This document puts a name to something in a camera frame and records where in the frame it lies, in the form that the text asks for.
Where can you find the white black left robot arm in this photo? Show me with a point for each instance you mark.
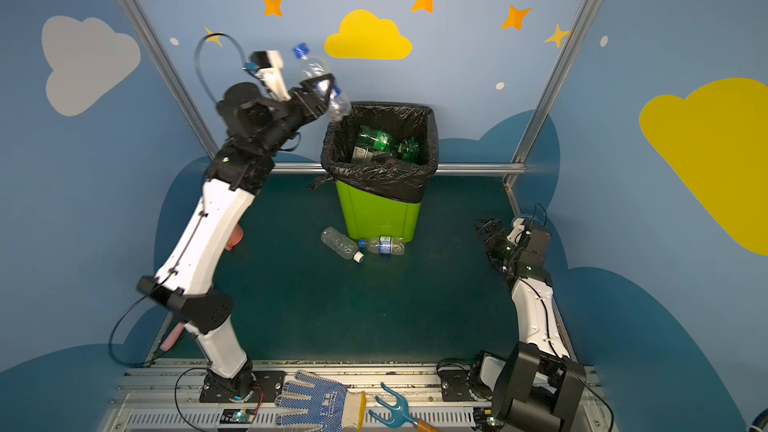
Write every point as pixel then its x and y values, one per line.
pixel 184 283

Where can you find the blue cap water bottle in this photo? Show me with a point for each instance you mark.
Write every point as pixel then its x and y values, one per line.
pixel 383 245

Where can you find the blue label bottle blue cap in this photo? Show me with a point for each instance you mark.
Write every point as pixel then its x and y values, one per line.
pixel 318 71

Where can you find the purple pink toy shovel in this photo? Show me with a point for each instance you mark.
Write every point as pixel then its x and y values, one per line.
pixel 172 338

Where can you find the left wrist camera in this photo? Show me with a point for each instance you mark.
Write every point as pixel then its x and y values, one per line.
pixel 266 66

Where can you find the teal garden hand rake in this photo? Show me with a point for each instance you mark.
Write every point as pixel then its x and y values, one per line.
pixel 399 413

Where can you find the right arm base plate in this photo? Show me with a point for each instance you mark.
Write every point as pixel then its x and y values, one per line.
pixel 455 386

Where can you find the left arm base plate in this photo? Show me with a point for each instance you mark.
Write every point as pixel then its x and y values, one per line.
pixel 246 387

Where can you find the black bin liner bag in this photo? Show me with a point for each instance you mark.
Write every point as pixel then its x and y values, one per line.
pixel 400 181

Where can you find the blue white knitted glove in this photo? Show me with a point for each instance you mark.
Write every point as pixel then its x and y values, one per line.
pixel 314 403

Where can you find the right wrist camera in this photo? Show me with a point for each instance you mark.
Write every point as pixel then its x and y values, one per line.
pixel 518 229

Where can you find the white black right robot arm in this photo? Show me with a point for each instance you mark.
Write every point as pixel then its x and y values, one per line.
pixel 540 386

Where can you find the pink plastic watering can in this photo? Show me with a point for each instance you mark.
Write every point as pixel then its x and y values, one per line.
pixel 235 238

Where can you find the green sprite bottle yellow cap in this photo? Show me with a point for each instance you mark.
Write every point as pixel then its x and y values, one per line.
pixel 377 140

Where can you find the clear crushed bottle white cap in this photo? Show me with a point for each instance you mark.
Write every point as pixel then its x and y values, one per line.
pixel 342 244

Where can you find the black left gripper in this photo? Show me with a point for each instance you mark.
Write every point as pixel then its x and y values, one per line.
pixel 311 92

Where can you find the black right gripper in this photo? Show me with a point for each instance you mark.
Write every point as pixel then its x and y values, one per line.
pixel 496 237

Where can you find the left green circuit board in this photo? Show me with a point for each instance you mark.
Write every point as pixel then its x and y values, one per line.
pixel 244 417

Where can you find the green plastic bin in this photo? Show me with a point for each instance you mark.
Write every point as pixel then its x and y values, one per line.
pixel 367 215

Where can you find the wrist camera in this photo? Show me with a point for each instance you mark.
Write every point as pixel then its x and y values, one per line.
pixel 518 229
pixel 266 66

